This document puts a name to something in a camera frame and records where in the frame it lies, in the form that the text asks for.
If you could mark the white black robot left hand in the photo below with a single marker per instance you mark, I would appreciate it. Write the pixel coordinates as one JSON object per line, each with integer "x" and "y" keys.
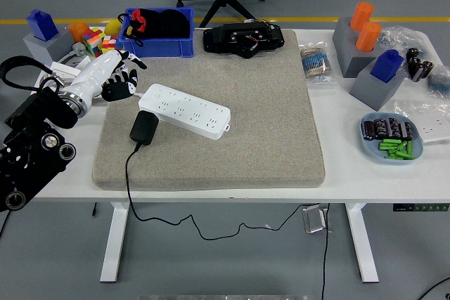
{"x": 95, "y": 75}

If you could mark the black plug adapter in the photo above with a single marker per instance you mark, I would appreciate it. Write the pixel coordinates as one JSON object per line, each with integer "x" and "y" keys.
{"x": 143, "y": 128}

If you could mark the white power strip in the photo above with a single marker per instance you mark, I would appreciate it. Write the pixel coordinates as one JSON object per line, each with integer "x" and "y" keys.
{"x": 190, "y": 110}

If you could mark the grey plug head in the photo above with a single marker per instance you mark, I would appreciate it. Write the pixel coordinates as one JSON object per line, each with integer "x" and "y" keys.
{"x": 79, "y": 48}

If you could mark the white square panel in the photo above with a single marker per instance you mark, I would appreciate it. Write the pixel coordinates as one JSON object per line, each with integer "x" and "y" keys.
{"x": 82, "y": 63}

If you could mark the colourful puzzle cube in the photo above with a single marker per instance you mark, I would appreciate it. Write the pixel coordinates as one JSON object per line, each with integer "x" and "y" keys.
{"x": 92, "y": 41}
{"x": 109, "y": 43}

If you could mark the orange cup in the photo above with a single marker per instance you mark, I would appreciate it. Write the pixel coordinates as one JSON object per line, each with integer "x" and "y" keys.
{"x": 78, "y": 31}

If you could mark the yellow ball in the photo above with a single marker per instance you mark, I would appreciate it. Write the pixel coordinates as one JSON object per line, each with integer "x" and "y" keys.
{"x": 112, "y": 27}

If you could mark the blue plastic bin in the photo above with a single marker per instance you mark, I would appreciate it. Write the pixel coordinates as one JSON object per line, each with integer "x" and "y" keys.
{"x": 158, "y": 48}

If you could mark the black pouch with red trim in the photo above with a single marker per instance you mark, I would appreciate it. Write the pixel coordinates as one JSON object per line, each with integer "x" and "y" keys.
{"x": 139, "y": 20}

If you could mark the blue block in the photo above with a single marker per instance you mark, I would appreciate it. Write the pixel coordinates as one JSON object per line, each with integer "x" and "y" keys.
{"x": 42, "y": 26}
{"x": 386, "y": 66}

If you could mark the black round pouch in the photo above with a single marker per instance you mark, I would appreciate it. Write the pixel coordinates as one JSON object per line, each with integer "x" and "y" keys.
{"x": 172, "y": 24}

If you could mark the black robot part assembly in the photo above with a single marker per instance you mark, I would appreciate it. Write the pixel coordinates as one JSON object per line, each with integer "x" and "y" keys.
{"x": 225, "y": 38}

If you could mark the grey-brown mat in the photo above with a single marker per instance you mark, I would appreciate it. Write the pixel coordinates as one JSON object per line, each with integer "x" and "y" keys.
{"x": 246, "y": 121}

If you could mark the white table leg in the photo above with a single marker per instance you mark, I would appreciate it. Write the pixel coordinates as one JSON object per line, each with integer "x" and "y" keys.
{"x": 116, "y": 240}
{"x": 362, "y": 240}

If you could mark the bag of resistors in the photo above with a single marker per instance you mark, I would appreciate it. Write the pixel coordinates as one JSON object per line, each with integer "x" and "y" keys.
{"x": 316, "y": 64}

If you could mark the large grey block holder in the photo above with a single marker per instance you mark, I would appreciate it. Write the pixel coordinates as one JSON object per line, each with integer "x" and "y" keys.
{"x": 346, "y": 50}

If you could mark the orange cylinder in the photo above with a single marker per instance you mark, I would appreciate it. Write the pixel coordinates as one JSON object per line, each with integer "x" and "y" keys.
{"x": 361, "y": 15}
{"x": 368, "y": 36}

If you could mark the black cylindrical capacitor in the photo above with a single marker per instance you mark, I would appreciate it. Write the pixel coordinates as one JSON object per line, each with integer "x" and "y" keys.
{"x": 369, "y": 130}
{"x": 380, "y": 128}
{"x": 393, "y": 127}
{"x": 406, "y": 130}

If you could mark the light blue plate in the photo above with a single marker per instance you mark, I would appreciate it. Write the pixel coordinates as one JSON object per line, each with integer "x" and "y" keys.
{"x": 369, "y": 149}

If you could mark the green battery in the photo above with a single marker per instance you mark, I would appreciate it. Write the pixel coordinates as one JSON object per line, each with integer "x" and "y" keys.
{"x": 387, "y": 146}
{"x": 409, "y": 148}
{"x": 391, "y": 141}
{"x": 400, "y": 147}
{"x": 404, "y": 155}

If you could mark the clear plastic bag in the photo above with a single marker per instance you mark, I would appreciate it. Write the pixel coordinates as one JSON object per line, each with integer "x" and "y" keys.
{"x": 400, "y": 38}

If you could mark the large black capacitor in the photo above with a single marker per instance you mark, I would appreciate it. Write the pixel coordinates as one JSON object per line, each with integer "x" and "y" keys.
{"x": 425, "y": 71}
{"x": 413, "y": 61}

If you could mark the bagged white socket panel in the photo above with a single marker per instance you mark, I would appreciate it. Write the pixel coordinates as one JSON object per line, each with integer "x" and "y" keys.
{"x": 434, "y": 128}

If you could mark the bag of blue parts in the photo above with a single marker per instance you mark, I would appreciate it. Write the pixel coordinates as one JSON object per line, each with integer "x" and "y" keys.
{"x": 439, "y": 82}

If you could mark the black desk control panel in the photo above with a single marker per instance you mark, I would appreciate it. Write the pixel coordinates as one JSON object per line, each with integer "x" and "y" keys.
{"x": 418, "y": 207}

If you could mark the white wall switch panel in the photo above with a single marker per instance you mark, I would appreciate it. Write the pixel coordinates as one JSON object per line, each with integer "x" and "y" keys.
{"x": 63, "y": 70}

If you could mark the metal bracket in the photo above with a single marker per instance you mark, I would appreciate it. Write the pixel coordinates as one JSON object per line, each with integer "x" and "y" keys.
{"x": 313, "y": 219}

